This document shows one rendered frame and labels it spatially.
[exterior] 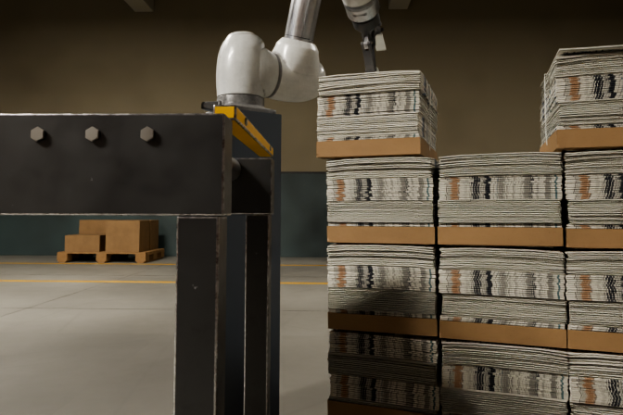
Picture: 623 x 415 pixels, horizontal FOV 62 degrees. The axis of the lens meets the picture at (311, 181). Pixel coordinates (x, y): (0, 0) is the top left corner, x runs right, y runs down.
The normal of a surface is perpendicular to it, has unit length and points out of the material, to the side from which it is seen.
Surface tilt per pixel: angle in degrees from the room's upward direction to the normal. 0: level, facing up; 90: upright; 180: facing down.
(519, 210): 90
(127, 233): 90
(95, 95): 90
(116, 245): 90
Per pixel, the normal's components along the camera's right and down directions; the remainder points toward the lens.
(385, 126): -0.34, -0.06
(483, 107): -0.04, -0.06
